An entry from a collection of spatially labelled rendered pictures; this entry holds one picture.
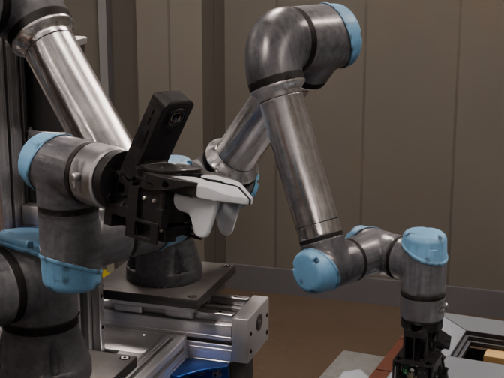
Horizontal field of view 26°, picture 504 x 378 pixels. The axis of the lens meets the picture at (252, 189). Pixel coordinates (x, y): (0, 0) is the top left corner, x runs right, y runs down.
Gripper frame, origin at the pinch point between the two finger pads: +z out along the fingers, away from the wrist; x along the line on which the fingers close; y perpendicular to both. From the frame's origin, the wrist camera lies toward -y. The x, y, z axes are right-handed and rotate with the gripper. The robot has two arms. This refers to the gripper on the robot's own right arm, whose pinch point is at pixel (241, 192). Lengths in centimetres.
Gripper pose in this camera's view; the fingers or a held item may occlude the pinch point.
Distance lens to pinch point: 113.3
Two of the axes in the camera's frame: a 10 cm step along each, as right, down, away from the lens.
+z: 7.2, 1.7, -6.7
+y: -1.0, 9.8, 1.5
